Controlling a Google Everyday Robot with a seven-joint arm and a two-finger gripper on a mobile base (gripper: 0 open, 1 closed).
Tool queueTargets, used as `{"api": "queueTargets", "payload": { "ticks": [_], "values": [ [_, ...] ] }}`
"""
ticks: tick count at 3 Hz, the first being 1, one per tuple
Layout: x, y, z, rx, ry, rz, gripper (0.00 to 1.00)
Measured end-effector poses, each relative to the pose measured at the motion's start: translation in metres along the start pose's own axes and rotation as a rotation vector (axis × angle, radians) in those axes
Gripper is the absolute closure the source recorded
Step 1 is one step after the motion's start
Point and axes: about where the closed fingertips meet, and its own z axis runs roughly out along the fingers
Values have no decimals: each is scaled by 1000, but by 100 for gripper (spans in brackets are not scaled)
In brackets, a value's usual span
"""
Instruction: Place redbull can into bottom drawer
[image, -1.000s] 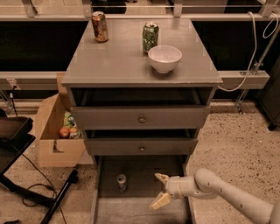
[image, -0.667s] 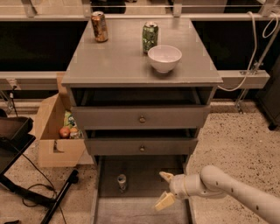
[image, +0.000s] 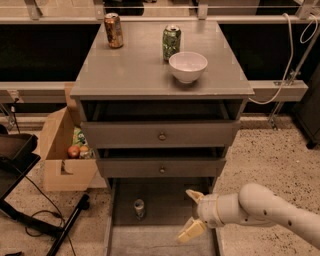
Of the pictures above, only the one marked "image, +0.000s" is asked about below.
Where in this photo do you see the black stand frame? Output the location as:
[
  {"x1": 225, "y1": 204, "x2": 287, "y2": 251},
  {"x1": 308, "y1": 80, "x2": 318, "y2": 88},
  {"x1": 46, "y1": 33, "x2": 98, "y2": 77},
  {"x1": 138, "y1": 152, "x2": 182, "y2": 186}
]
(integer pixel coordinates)
[{"x1": 0, "y1": 124, "x2": 91, "y2": 256}]

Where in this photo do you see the grey drawer cabinet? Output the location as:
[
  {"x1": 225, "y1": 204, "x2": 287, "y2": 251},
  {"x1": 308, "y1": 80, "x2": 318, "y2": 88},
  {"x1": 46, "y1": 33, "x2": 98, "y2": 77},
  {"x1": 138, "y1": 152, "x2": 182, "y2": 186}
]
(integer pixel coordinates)
[{"x1": 69, "y1": 20, "x2": 255, "y2": 188}]

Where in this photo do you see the white ceramic bowl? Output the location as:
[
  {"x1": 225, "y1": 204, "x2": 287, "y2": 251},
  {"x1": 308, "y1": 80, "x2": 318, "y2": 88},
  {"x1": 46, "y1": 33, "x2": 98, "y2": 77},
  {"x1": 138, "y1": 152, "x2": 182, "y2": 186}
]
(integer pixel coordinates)
[{"x1": 169, "y1": 52, "x2": 208, "y2": 84}]

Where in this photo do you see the green snack bag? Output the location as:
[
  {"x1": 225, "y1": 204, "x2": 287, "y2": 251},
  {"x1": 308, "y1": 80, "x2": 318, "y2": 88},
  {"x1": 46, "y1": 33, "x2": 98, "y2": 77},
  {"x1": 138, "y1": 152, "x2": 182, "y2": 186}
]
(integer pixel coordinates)
[{"x1": 72, "y1": 127, "x2": 87, "y2": 147}]

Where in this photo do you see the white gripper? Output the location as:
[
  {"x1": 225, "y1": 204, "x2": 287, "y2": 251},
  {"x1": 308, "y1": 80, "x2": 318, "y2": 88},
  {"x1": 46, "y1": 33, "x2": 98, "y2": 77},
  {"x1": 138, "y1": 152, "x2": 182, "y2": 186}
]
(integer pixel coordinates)
[{"x1": 177, "y1": 189, "x2": 220, "y2": 243}]

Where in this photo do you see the cardboard box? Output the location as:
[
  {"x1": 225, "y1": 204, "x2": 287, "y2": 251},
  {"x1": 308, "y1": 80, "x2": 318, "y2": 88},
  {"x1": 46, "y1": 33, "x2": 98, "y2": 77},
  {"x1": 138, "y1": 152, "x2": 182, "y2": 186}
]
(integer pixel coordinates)
[{"x1": 39, "y1": 82, "x2": 99, "y2": 192}]

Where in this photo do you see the dark cabinet at right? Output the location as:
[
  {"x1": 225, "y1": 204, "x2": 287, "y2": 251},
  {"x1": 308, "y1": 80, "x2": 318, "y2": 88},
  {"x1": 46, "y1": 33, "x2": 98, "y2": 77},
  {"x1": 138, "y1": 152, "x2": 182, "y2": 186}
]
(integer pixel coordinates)
[{"x1": 294, "y1": 64, "x2": 320, "y2": 149}]

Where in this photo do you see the black floor cable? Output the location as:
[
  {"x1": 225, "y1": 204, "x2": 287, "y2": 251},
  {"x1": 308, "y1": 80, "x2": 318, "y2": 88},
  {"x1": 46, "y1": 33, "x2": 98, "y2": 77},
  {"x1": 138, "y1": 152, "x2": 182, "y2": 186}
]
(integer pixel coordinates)
[{"x1": 9, "y1": 159, "x2": 78, "y2": 256}]

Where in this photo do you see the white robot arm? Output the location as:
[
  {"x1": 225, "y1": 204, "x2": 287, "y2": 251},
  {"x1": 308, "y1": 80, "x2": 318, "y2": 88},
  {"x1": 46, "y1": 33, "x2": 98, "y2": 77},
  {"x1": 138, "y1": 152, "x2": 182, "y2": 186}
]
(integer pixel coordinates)
[{"x1": 177, "y1": 183, "x2": 320, "y2": 249}]

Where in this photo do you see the red apple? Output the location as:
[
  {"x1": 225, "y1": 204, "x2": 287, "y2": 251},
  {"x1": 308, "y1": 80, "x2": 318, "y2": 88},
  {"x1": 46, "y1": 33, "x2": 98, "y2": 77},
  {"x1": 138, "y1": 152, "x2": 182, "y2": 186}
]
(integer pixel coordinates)
[{"x1": 67, "y1": 145, "x2": 80, "y2": 159}]

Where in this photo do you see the grey bottom drawer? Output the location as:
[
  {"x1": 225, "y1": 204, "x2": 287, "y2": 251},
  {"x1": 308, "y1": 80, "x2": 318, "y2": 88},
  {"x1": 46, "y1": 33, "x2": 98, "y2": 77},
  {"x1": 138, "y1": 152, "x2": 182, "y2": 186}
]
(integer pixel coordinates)
[{"x1": 103, "y1": 178, "x2": 221, "y2": 256}]

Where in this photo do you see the green soda can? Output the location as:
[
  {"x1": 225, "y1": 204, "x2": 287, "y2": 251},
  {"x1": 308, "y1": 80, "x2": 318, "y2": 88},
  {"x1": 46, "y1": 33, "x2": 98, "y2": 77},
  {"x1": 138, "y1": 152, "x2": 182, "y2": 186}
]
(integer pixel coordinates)
[{"x1": 162, "y1": 24, "x2": 181, "y2": 61}]

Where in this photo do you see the silver blue redbull can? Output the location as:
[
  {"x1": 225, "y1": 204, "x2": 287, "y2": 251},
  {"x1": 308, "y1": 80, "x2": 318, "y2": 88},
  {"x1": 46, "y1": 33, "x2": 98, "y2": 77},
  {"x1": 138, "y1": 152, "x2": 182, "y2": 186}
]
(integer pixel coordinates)
[{"x1": 134, "y1": 199, "x2": 145, "y2": 220}]

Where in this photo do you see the white hanging cable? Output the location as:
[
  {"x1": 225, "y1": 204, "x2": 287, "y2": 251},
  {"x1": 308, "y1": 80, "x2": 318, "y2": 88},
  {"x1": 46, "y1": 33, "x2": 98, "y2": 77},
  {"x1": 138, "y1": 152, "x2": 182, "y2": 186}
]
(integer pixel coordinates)
[{"x1": 248, "y1": 12, "x2": 319, "y2": 106}]

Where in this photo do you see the grey top drawer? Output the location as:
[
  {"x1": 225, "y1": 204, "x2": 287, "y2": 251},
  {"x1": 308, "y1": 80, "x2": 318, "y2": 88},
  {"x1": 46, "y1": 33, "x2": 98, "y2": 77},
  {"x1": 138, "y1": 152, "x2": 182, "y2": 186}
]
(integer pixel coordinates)
[{"x1": 81, "y1": 100, "x2": 240, "y2": 149}]

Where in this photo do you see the orange soda can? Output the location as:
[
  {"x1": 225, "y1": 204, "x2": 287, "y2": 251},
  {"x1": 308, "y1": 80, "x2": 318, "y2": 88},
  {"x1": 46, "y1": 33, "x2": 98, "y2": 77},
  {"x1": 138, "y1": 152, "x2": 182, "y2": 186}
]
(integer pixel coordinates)
[{"x1": 104, "y1": 13, "x2": 123, "y2": 48}]

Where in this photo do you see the grey metal window rail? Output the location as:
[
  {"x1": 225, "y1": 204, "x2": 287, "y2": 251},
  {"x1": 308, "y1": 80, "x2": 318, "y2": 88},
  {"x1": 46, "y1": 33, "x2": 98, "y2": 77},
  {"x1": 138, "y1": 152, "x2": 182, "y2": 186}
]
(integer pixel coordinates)
[{"x1": 0, "y1": 0, "x2": 319, "y2": 24}]

